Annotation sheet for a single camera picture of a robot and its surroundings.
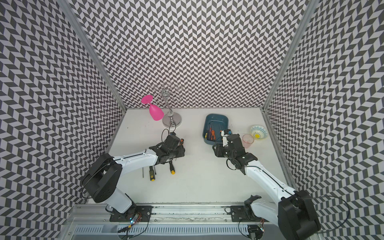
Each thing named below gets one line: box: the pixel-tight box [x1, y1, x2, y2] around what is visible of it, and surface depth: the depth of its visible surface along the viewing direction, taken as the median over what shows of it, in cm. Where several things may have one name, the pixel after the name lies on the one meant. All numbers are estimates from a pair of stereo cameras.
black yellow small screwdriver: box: [149, 166, 156, 182], surface depth 86 cm
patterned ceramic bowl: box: [249, 124, 269, 141], surface depth 103 cm
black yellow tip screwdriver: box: [169, 161, 176, 175], surface depth 88 cm
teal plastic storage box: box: [202, 113, 229, 145], surface depth 107 cm
